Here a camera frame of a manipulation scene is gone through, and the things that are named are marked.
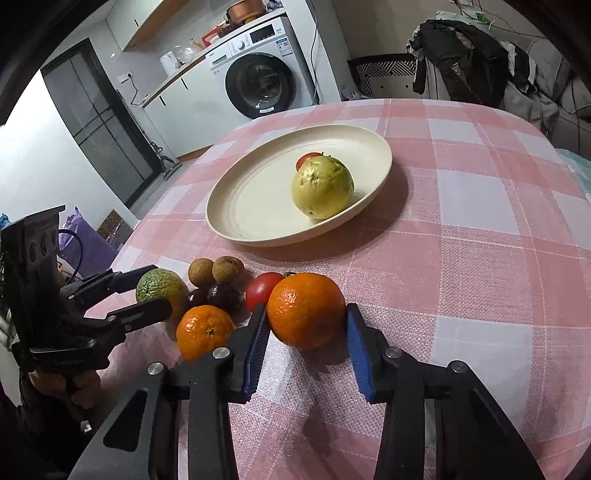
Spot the copper pot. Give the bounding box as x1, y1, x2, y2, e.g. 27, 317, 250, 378
226, 0, 267, 27

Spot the green guava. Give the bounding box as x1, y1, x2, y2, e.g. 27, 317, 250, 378
135, 268, 190, 325

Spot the white washing machine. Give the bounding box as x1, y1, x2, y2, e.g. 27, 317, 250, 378
210, 16, 319, 121

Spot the white counter cabinet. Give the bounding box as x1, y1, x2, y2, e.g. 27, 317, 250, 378
141, 48, 232, 160

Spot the dark glass door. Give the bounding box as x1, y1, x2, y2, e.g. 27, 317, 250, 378
41, 39, 160, 208

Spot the cream round plate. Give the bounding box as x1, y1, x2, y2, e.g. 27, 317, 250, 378
205, 124, 393, 247

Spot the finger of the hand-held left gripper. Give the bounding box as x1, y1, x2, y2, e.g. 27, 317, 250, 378
60, 265, 160, 306
83, 298, 173, 339

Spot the purple bag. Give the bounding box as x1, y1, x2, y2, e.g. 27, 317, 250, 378
58, 208, 118, 278

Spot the dark jacket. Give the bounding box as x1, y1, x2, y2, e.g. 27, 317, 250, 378
409, 18, 513, 109

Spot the person's left forearm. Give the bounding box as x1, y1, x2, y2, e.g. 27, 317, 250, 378
0, 369, 95, 480

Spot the black patterned laundry basket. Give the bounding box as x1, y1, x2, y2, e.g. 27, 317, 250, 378
347, 53, 419, 99

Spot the patterned brown box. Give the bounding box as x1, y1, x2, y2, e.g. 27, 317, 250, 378
96, 209, 132, 250

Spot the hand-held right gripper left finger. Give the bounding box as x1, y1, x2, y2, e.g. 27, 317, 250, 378
69, 302, 271, 480

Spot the clear plastic bag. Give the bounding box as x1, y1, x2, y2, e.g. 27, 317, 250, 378
175, 44, 204, 65

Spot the person's left hand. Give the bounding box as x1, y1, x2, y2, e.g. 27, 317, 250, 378
28, 369, 103, 410

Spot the white upper cabinet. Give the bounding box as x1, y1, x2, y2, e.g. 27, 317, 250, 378
105, 0, 195, 51

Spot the mandarin orange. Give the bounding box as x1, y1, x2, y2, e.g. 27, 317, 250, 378
267, 272, 347, 350
176, 305, 237, 364

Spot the yellowish guava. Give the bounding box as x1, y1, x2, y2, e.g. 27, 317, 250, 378
291, 155, 355, 219

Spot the brown longan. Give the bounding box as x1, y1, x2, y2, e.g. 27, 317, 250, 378
188, 258, 216, 288
213, 255, 246, 285

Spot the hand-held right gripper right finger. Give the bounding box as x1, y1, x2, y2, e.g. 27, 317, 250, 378
345, 302, 546, 480

